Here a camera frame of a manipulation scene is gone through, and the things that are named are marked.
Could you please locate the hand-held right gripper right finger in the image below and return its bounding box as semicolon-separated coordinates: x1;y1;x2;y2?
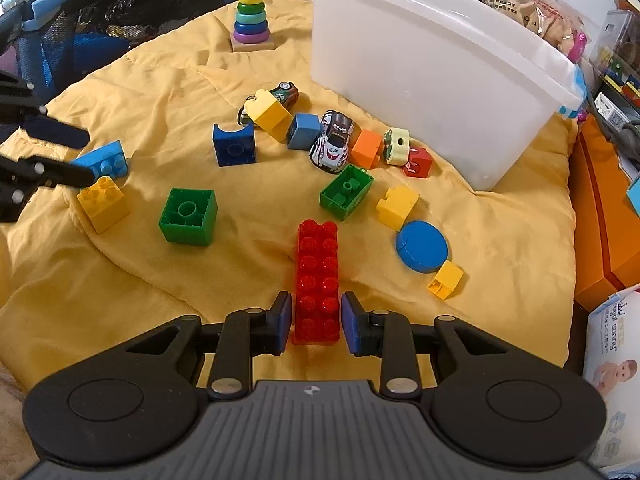
341;291;511;401

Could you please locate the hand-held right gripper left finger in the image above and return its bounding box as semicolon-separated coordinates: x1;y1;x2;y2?
120;291;293;402

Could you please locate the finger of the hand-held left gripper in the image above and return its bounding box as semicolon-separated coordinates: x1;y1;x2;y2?
0;71;91;150
0;155;96;223

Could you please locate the light blue building block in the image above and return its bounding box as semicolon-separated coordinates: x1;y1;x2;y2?
70;140;128;179

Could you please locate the long red building block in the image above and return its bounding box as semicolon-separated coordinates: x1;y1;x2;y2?
291;219;346;346

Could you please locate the white plastic storage bin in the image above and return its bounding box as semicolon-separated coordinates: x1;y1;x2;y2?
301;0;586;192

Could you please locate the yellow blanket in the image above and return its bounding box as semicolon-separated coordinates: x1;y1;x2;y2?
0;0;581;393

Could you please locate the blue round disc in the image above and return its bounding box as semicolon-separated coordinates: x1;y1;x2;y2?
395;220;450;274

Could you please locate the small yellow building block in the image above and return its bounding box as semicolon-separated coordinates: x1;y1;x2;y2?
426;260;465;301

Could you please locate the dark blue mesh playpen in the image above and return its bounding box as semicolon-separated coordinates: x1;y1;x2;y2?
0;0;240;106

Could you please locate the green square building block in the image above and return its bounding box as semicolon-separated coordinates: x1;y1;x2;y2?
158;187;219;247

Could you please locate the green rectangular building block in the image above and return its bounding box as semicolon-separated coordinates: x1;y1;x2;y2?
319;164;375;222

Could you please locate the dark blue arch block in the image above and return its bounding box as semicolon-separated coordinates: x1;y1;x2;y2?
212;122;257;167

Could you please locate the orange building block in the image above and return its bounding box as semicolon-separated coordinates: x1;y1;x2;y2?
350;129;385;171

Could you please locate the small red building block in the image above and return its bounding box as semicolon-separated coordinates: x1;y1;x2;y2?
402;146;433;179

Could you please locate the white racing toy car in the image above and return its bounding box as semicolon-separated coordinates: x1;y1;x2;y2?
309;109;358;175

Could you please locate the pale cream building block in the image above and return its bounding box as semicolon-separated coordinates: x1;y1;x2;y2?
382;127;412;166

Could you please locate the green toy car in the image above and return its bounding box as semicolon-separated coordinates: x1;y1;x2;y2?
237;81;300;126

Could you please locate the orange box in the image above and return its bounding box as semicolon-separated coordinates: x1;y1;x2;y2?
570;112;640;313

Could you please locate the white baby wipes pack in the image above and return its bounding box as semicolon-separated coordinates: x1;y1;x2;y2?
582;285;640;478

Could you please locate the small white box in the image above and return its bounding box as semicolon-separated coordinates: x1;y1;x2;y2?
595;91;631;131

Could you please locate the pink plastic toy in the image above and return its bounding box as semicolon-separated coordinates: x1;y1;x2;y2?
567;30;591;61

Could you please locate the clear bag of crackers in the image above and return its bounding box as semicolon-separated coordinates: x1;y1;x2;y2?
482;0;598;61

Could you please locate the clear box of toy blocks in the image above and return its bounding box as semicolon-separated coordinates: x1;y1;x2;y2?
587;7;640;131

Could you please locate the rainbow ring stacking toy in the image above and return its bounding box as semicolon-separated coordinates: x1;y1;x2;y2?
230;0;277;53

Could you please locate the grey cable bundle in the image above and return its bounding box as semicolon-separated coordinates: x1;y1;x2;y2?
585;90;640;161

